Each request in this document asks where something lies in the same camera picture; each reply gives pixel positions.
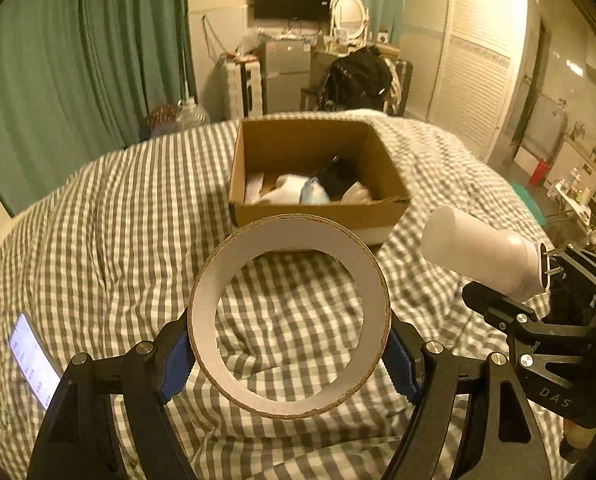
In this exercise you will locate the white plastic bottle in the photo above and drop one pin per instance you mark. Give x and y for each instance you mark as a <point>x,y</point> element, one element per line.
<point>473,250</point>

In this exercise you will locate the white mesh cloth bag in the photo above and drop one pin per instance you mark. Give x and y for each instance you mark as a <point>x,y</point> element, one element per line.
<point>288,190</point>

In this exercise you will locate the blue patterned packet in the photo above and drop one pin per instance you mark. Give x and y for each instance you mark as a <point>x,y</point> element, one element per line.
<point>315,194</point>

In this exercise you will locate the wooden chair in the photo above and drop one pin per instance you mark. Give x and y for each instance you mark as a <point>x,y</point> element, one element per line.
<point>402,85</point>

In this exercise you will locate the red fire extinguisher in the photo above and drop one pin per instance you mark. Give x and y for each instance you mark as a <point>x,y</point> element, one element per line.
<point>540,172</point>

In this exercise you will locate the green padded board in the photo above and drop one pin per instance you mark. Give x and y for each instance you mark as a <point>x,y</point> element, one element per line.
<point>530,202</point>

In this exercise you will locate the grey checked blanket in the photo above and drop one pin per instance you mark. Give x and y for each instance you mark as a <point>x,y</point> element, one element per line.
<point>128,220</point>

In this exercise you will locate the clear water jug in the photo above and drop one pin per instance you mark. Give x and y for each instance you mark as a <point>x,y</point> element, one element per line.
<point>193,115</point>

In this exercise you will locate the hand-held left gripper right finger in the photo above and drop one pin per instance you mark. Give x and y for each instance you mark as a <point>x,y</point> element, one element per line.
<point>403,365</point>

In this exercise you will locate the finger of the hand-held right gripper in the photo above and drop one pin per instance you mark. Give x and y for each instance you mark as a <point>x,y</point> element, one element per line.
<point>588,270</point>
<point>508,312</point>

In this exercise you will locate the smartphone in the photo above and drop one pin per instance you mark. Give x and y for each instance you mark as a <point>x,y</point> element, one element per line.
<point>33,360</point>

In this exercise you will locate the white suitcase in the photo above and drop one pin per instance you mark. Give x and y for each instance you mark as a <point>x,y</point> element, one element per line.
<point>240,90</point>

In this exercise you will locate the silver small fridge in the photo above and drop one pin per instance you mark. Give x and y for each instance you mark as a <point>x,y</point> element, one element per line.
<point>285,77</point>

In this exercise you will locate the brown cardboard box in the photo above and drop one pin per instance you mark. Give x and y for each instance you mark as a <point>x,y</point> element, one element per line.
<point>298,147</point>

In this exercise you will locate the floral bag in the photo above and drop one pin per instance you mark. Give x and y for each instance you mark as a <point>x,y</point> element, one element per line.
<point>162,117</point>

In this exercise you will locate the black jacket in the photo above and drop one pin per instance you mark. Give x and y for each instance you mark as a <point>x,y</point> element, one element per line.
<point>353,77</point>

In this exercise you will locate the wide green curtain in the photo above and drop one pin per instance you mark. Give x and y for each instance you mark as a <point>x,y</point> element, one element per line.
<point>68,60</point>

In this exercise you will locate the clear plastic bag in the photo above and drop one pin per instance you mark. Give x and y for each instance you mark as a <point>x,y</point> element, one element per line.
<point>248,42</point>

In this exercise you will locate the black wall television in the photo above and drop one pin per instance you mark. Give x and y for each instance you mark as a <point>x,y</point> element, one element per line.
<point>292,0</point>

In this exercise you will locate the white oval mirror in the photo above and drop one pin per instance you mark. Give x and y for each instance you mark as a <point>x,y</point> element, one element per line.
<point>350,17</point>

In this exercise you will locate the small table with bottles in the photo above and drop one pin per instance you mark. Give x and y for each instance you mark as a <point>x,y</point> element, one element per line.
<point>583,190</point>

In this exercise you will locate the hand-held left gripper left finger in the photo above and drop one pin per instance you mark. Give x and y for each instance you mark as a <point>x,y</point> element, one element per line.
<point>175,370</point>

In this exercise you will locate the white louvred wardrobe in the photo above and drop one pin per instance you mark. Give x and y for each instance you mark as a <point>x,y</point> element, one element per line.
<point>468,60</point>

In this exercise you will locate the white tape roll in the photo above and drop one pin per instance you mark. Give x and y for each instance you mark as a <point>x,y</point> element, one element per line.
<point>203,310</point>

